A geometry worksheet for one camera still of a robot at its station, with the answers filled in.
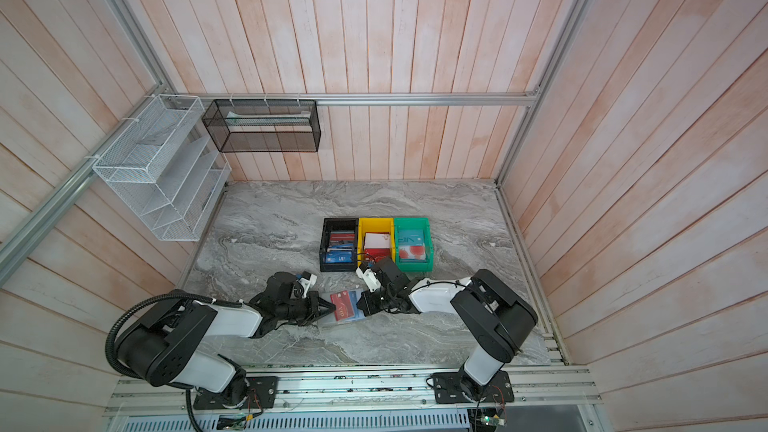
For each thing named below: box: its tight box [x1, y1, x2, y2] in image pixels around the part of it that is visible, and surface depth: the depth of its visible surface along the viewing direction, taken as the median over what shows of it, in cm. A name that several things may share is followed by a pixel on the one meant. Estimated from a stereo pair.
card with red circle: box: [400, 245, 426, 259], surface depth 100 cm
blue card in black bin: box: [323, 251, 354, 264], surface depth 98 cm
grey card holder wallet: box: [336, 290, 366, 324], surface depth 88 cm
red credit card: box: [330, 290, 354, 321], surface depth 89 cm
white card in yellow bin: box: [364, 232, 390, 249], surface depth 103 cm
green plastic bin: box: [394, 217, 434, 272], surface depth 102 cm
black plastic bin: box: [319, 218, 359, 272], surface depth 100 cm
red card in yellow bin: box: [364, 248, 391, 263], surface depth 100 cm
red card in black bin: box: [330, 233, 355, 241], surface depth 103 cm
